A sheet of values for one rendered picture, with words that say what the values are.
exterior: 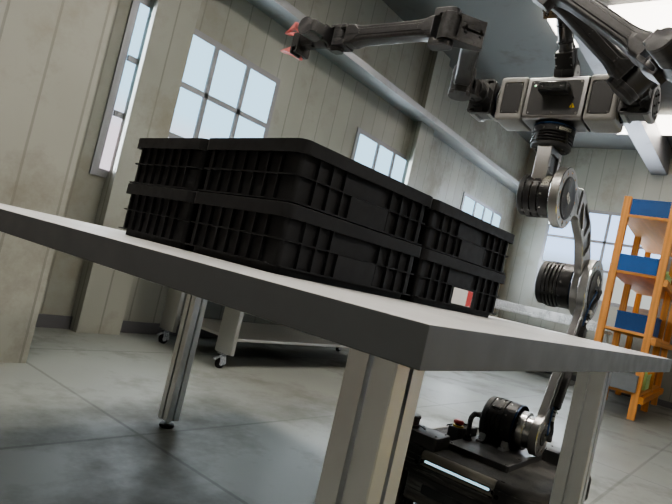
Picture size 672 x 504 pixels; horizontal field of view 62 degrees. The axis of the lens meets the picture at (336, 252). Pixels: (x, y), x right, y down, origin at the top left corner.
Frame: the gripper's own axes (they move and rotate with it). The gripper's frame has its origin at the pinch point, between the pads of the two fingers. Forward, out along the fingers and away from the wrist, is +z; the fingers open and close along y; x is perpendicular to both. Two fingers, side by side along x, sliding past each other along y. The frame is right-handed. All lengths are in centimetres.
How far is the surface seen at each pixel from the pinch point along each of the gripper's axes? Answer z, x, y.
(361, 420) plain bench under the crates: -114, -84, 84
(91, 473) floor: 0, -35, 145
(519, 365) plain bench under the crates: -122, -65, 77
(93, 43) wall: 118, -7, -3
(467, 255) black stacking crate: -86, -7, 61
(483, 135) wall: 192, 568, -144
